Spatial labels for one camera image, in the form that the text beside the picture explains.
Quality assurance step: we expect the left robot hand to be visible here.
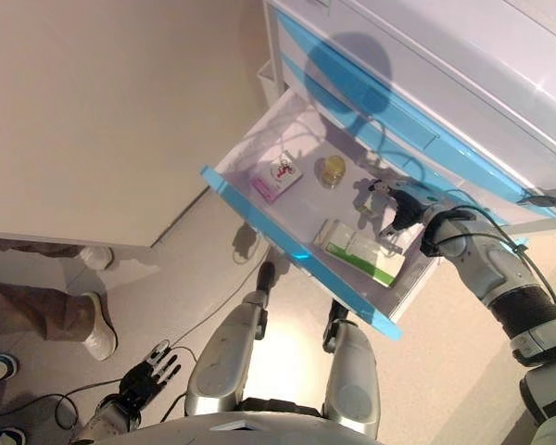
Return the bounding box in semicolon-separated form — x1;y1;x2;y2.
119;339;183;410

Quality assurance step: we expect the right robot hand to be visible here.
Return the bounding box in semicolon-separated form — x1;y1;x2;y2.
379;184;439;239

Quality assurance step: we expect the blue-fronted cart drawer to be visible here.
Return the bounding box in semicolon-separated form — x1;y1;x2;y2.
200;87;439;343

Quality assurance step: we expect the white green medicine box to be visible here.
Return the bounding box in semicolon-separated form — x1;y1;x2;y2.
312;218;409;290

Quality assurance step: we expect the white pink medicine box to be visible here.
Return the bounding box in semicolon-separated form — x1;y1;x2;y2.
252;152;305;206

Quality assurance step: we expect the silver left robot leg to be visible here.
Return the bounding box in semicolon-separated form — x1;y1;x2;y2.
184;261;277;416

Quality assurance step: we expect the small yellow jar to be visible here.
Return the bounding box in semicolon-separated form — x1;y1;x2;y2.
314;156;347;189

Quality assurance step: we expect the grey robot torso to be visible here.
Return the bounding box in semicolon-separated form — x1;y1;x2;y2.
133;410;367;445

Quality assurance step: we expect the person in brown trousers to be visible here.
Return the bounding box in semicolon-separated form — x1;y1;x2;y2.
0;238;120;362

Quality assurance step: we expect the black cart key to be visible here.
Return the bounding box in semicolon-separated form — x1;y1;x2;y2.
516;187;556;210

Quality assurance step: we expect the blue white sneaker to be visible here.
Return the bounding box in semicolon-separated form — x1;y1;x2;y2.
0;354;19;384

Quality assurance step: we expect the white medical cart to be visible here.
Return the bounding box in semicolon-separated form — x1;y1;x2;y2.
257;0;556;335

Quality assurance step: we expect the clear cart side box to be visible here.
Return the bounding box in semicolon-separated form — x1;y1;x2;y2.
258;62;280;110

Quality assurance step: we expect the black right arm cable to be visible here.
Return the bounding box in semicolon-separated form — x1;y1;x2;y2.
425;183;556;303

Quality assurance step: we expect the black floor cable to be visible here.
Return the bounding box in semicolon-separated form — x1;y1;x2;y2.
0;345;200;430

